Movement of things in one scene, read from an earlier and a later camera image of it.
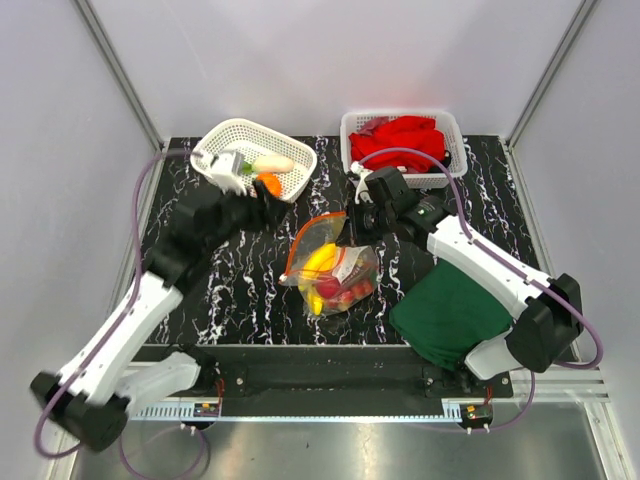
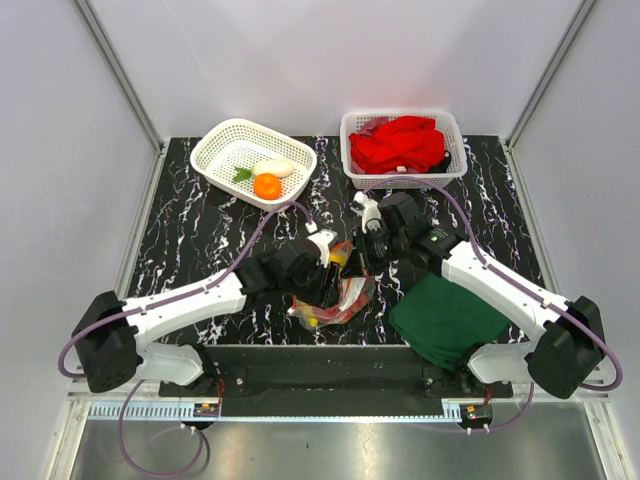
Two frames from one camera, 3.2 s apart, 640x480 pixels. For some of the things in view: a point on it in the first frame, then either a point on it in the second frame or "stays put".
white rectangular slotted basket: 454,162 stays put
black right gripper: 351,235 -> 372,266
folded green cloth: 441,316 stays put
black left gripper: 267,212 -> 326,293
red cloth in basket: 388,132 stays put
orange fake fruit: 272,182 stays put
